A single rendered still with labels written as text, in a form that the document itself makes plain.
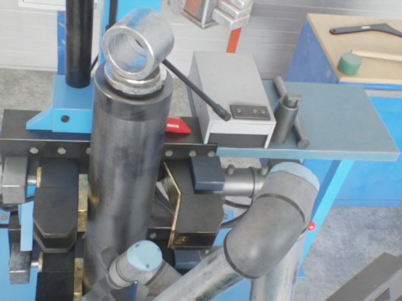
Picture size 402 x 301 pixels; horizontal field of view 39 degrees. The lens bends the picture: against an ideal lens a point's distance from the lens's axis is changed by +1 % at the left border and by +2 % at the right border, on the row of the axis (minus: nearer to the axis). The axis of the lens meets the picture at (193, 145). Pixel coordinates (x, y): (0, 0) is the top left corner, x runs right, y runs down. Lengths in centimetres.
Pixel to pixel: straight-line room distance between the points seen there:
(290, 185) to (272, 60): 295
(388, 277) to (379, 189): 278
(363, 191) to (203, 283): 226
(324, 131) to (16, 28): 227
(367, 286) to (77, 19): 132
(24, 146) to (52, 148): 9
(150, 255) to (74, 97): 60
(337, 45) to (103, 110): 174
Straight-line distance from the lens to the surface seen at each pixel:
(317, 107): 230
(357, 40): 309
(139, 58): 150
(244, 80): 209
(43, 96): 377
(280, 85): 229
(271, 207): 114
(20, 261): 226
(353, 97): 243
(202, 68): 210
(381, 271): 71
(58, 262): 224
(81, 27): 179
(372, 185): 342
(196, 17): 118
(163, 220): 229
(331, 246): 326
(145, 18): 142
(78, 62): 187
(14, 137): 190
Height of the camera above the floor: 238
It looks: 42 degrees down
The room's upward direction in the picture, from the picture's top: 13 degrees clockwise
